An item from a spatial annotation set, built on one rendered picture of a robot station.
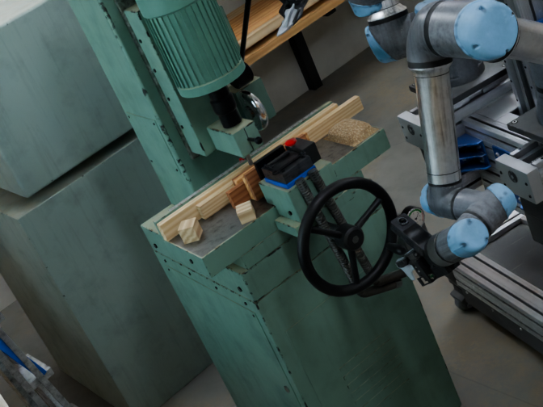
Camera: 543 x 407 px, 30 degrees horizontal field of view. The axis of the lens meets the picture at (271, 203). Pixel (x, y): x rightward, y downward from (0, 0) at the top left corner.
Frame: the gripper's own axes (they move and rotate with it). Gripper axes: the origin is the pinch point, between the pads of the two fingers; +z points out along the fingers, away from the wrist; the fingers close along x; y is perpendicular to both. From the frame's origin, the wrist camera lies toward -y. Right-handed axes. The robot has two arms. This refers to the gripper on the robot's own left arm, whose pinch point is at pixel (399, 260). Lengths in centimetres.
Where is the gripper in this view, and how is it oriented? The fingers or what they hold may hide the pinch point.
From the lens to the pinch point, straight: 242.8
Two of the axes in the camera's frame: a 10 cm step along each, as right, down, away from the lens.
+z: -2.8, 2.5, 9.3
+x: 7.6, -5.4, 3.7
